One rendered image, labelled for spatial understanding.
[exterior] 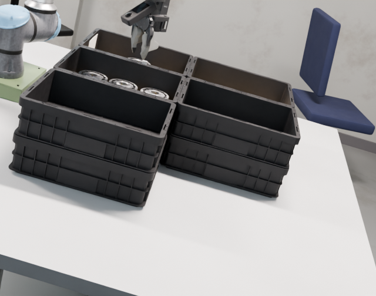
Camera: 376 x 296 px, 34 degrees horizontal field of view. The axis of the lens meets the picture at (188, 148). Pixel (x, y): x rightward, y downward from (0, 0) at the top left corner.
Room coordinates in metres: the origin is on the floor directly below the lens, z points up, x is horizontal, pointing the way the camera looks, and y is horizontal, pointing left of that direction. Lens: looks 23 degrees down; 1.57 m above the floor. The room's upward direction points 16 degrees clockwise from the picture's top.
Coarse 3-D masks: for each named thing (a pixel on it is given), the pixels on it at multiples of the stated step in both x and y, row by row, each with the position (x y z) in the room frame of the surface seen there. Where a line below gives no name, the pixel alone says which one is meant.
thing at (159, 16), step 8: (152, 0) 1.98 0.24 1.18; (160, 0) 1.99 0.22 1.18; (168, 0) 2.03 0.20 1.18; (160, 8) 2.03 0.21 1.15; (152, 16) 1.99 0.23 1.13; (160, 16) 2.01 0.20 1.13; (168, 16) 2.03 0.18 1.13; (136, 24) 2.02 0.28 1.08; (144, 24) 1.99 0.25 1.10; (152, 24) 1.99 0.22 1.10; (160, 24) 2.03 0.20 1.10
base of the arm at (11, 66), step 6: (0, 54) 2.05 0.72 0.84; (6, 54) 2.05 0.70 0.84; (12, 54) 2.07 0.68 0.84; (18, 54) 2.09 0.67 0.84; (0, 60) 2.05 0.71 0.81; (6, 60) 2.05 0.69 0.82; (12, 60) 2.07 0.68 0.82; (18, 60) 2.09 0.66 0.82; (0, 66) 2.04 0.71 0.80; (6, 66) 2.05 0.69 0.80; (12, 66) 2.06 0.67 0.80; (18, 66) 2.08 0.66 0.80; (0, 72) 2.04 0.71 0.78; (6, 72) 2.05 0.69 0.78; (12, 72) 2.06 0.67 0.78; (18, 72) 2.08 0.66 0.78; (6, 78) 2.05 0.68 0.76; (12, 78) 2.06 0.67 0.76
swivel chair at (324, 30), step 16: (320, 16) 3.94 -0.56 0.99; (320, 32) 3.89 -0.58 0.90; (336, 32) 3.73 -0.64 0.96; (304, 48) 4.10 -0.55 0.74; (320, 48) 3.83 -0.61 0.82; (304, 64) 4.05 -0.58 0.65; (320, 64) 3.78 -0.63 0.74; (304, 80) 4.00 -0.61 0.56; (320, 80) 3.74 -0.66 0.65; (304, 96) 3.86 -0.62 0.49; (320, 96) 3.75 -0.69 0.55; (304, 112) 3.66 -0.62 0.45; (320, 112) 3.63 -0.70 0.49; (336, 112) 3.72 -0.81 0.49; (352, 112) 3.83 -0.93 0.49; (352, 128) 3.64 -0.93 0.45; (368, 128) 3.66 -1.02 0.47
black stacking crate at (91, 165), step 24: (24, 144) 1.51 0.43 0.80; (48, 144) 1.51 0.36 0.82; (24, 168) 1.52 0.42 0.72; (48, 168) 1.52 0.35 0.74; (72, 168) 1.52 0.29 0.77; (96, 168) 1.52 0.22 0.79; (120, 168) 1.51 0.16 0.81; (96, 192) 1.52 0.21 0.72; (120, 192) 1.53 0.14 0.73; (144, 192) 1.52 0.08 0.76
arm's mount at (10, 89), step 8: (24, 64) 2.23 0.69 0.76; (32, 64) 2.26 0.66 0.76; (24, 72) 2.15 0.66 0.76; (32, 72) 2.18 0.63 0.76; (40, 72) 2.20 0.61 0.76; (0, 80) 2.02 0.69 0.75; (8, 80) 2.04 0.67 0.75; (16, 80) 2.06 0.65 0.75; (24, 80) 2.08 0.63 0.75; (32, 80) 2.10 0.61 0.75; (0, 88) 2.00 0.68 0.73; (8, 88) 2.00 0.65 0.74; (16, 88) 2.00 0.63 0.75; (24, 88) 2.02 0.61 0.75; (0, 96) 2.00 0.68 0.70; (8, 96) 2.00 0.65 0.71; (16, 96) 2.00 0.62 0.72
